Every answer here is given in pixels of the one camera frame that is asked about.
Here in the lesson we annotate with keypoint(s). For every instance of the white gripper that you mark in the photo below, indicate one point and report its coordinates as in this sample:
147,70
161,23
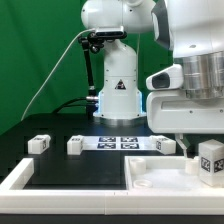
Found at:
172,112

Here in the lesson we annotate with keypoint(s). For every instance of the white square tabletop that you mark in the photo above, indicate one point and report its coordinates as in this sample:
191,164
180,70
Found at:
167,172

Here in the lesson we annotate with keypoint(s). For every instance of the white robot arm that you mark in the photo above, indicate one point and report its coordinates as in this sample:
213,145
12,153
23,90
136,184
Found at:
192,29

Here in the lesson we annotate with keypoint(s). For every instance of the fiducial marker sheet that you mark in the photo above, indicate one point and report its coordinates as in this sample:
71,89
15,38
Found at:
116,143

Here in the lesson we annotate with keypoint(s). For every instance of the white U-shaped fence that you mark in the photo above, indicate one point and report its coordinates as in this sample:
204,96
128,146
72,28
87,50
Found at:
15,199

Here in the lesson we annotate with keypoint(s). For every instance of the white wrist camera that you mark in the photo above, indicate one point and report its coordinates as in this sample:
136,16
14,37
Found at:
169,78

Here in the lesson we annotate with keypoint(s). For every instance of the silver base camera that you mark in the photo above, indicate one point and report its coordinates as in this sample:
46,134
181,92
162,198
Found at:
111,32

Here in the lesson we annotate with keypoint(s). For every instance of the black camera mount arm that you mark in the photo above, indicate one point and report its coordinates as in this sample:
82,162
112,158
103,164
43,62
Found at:
88,63

